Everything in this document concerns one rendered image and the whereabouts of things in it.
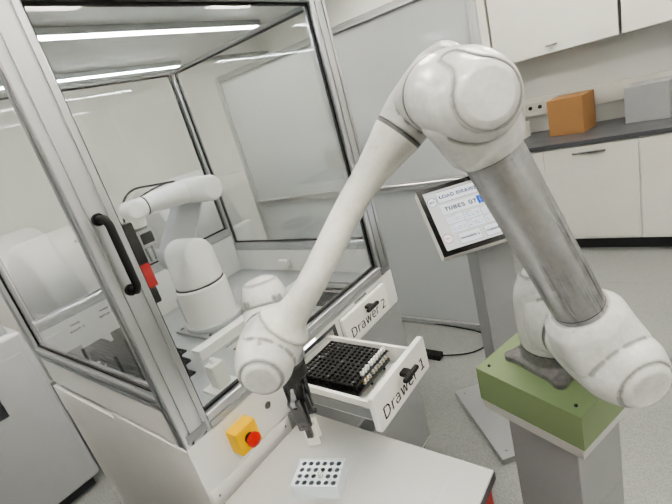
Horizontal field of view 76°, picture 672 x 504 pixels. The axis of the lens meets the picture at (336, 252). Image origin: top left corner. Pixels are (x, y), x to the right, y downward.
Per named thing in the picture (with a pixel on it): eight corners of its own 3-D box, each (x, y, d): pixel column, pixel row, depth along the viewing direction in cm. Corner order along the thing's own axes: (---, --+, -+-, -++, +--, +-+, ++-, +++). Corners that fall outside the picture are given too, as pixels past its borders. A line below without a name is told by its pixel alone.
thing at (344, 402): (421, 364, 130) (417, 347, 128) (378, 423, 112) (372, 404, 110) (321, 346, 156) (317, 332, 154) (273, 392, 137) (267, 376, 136)
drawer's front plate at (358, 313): (390, 306, 173) (384, 282, 170) (350, 347, 153) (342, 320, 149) (386, 306, 174) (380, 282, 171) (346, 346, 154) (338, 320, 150)
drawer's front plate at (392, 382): (429, 366, 131) (422, 335, 127) (382, 433, 110) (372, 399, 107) (424, 365, 132) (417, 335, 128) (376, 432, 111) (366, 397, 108)
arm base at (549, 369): (621, 347, 109) (620, 329, 107) (561, 392, 102) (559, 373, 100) (558, 321, 125) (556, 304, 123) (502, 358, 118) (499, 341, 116)
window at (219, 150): (374, 266, 171) (306, 3, 141) (202, 411, 110) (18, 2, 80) (372, 266, 171) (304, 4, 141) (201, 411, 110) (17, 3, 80)
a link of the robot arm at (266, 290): (259, 334, 102) (252, 365, 89) (237, 275, 97) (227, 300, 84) (303, 322, 101) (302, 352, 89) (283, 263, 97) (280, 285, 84)
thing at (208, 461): (398, 299, 181) (390, 268, 177) (207, 494, 109) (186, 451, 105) (251, 288, 242) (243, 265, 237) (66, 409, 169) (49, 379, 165)
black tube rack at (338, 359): (391, 367, 132) (387, 349, 130) (361, 405, 120) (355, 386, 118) (336, 356, 146) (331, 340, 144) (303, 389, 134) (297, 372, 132)
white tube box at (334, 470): (348, 469, 110) (345, 458, 109) (341, 498, 102) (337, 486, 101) (304, 469, 114) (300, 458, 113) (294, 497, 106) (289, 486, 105)
